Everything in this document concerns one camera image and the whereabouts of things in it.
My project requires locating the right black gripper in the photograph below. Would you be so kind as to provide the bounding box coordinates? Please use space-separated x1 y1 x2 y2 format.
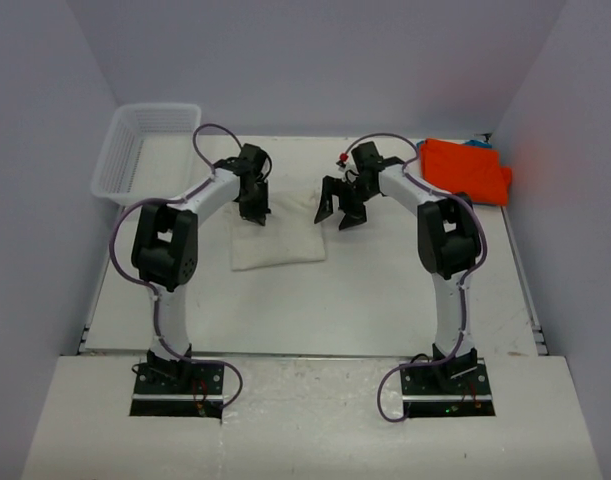
316 176 379 231

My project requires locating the white t shirt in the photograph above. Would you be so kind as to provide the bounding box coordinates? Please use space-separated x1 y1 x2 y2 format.
224 189 326 271

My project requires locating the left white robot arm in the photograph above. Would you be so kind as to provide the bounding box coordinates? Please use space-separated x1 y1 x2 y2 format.
131 144 271 393

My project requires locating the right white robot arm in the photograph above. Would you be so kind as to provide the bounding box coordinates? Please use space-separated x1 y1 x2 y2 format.
314 141 487 393

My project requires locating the white plastic basket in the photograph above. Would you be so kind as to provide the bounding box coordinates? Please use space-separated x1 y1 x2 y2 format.
90 103 201 206

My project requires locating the folded orange t shirt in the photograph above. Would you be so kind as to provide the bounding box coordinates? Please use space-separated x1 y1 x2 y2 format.
419 138 513 206

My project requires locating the folded blue t shirt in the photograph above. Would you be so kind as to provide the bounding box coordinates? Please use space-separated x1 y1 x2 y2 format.
462 139 492 149

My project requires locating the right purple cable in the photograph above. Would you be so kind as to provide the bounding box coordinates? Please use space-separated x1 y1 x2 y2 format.
337 132 484 425

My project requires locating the purple cable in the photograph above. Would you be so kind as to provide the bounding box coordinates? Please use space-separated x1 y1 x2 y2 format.
337 132 484 425
108 123 244 414

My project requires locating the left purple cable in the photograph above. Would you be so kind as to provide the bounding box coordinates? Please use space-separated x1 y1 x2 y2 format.
108 123 244 414

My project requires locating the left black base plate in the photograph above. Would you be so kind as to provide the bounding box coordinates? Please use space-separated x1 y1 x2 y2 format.
129 363 224 420

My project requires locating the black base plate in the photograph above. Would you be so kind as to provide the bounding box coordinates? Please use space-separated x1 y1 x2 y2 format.
129 363 224 420
401 362 496 419

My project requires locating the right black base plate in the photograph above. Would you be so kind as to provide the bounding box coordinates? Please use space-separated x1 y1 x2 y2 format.
401 362 496 419

